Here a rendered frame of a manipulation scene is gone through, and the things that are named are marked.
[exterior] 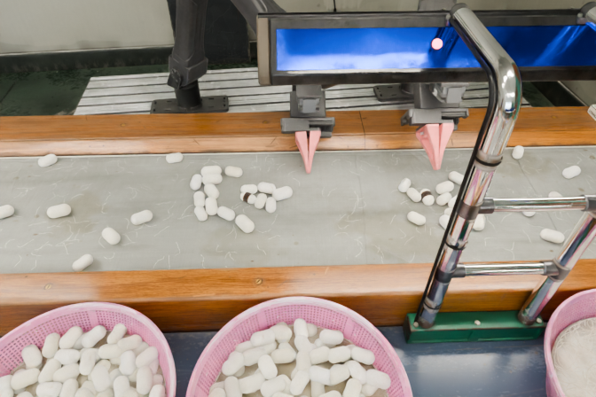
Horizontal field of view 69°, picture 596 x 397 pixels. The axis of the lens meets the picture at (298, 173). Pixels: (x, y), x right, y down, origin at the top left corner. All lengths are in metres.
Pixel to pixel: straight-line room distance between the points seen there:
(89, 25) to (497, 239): 2.56
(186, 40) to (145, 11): 1.79
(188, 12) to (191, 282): 0.57
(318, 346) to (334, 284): 0.09
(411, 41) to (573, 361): 0.47
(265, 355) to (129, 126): 0.58
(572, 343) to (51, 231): 0.82
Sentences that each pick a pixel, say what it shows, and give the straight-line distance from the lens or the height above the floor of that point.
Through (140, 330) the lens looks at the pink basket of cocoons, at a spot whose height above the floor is 0.75.
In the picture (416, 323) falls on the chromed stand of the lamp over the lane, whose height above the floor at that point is 0.72.
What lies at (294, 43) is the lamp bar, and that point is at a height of 1.08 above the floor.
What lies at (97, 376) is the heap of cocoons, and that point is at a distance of 0.66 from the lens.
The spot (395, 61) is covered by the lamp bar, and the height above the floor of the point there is 1.07.
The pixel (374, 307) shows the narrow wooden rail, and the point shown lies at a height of 0.73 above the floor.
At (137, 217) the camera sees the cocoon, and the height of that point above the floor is 0.76.
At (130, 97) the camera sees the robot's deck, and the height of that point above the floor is 0.67.
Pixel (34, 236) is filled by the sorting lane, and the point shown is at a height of 0.74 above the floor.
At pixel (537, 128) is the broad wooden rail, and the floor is 0.76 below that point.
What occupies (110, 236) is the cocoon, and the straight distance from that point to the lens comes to 0.77.
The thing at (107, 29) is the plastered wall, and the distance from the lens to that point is 2.91.
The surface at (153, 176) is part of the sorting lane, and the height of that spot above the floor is 0.74.
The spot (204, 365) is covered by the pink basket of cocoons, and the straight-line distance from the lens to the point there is 0.61.
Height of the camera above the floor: 1.30
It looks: 42 degrees down
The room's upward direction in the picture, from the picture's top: straight up
